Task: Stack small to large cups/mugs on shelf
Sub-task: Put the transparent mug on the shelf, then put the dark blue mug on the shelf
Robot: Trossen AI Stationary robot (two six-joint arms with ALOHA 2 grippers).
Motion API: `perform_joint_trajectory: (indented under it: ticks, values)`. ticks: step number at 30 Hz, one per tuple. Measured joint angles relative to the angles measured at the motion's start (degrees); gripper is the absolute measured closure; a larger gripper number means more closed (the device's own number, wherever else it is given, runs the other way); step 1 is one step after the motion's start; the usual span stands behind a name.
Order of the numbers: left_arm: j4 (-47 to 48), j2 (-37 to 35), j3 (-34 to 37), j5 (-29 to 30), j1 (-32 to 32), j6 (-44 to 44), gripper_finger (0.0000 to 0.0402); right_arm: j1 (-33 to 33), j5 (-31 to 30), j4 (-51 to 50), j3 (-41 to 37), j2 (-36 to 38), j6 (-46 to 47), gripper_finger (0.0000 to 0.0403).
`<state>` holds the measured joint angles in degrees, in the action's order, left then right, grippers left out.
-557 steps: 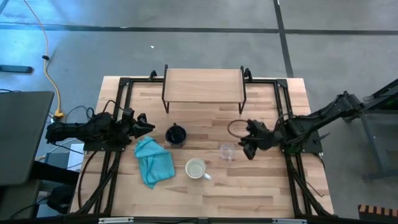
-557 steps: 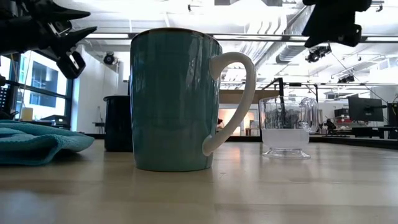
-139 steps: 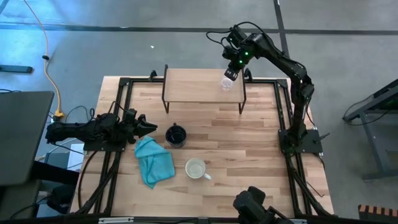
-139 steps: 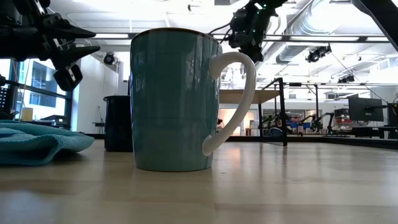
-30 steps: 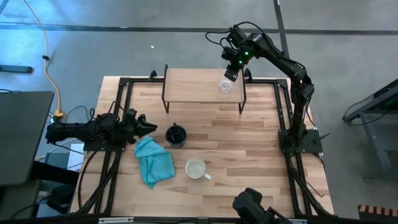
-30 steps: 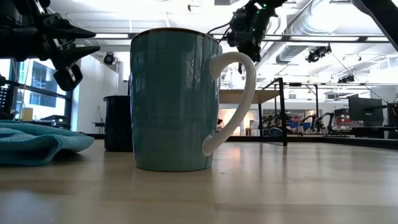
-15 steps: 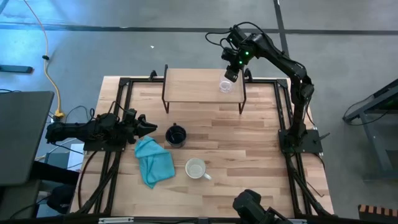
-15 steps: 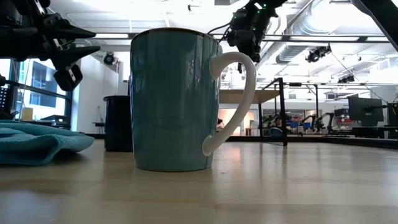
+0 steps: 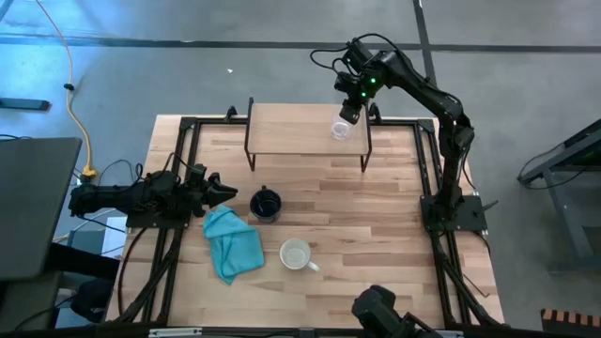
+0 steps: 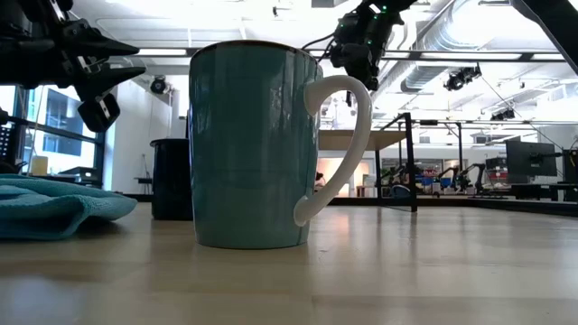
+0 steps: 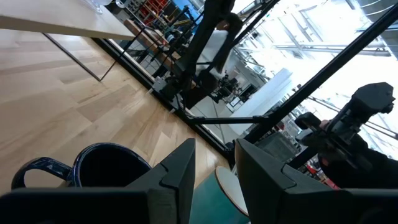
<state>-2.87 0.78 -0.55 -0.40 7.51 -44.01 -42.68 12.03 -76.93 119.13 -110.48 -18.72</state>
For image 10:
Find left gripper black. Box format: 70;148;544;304
40;20;147;134

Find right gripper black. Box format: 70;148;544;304
328;3;406;92

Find black mug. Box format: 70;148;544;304
150;138;193;222

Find teal mug white handle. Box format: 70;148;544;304
188;39;374;250

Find black monitor on arm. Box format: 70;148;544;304
562;148;578;184

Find black ceiling spotlight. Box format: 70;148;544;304
443;64;482;92
150;75;169;96
490;107;517;122

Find long ceiling light bar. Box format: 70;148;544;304
130;46;578;63

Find pale yellow container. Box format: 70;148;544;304
30;155;49;176

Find black perforated panel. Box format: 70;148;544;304
0;125;14;163

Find teal microfibre cloth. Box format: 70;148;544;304
0;173;139;241

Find large black computer monitor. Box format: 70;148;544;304
505;140;559;178

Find silver ventilation duct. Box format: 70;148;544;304
399;0;578;94

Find yellow power cable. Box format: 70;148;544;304
25;85;47;175

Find black aluminium table frame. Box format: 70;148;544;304
121;192;578;218

